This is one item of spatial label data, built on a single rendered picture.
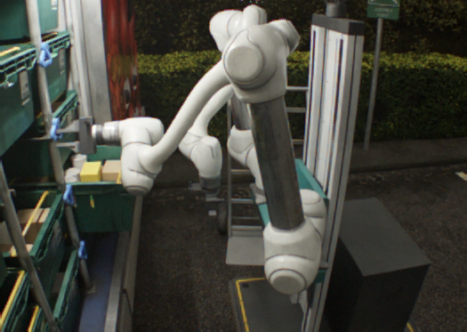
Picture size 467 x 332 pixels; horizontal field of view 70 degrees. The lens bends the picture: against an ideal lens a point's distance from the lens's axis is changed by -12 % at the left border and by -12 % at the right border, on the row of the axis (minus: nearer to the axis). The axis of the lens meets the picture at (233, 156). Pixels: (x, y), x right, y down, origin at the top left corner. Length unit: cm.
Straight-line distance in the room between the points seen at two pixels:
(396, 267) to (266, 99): 100
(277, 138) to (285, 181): 12
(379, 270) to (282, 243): 65
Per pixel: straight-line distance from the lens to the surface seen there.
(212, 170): 152
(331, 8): 134
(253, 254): 290
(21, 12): 143
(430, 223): 363
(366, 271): 158
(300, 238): 105
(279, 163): 96
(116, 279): 182
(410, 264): 168
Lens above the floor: 185
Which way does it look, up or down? 25 degrees down
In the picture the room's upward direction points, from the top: straight up
